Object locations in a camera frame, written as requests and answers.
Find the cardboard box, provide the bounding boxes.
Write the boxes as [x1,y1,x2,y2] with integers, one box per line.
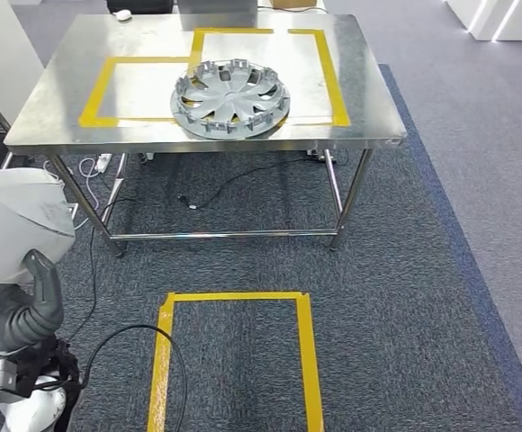
[270,0,318,10]

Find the steel workbench table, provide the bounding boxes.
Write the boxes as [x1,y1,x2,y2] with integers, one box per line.
[2,13,409,258]

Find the white floor cable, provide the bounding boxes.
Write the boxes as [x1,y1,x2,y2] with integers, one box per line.
[40,156,102,230]

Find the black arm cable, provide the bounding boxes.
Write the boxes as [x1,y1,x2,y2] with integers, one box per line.
[80,324,187,432]

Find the grey laptop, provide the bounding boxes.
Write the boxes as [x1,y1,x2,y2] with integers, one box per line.
[178,0,258,31]

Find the grey wheel hubcap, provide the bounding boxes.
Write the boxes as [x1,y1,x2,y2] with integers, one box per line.
[170,58,291,141]

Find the white curved plastic part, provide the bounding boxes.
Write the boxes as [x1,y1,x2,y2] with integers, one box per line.
[0,167,76,286]

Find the thin black floor cable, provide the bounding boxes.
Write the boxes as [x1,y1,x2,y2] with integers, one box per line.
[64,196,138,344]

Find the white cabinet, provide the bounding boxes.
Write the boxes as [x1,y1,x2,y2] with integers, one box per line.
[0,0,45,130]

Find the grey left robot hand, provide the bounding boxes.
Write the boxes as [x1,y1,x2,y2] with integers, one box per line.
[0,248,65,344]

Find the black carrying case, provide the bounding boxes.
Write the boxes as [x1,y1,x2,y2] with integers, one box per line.
[106,0,174,15]

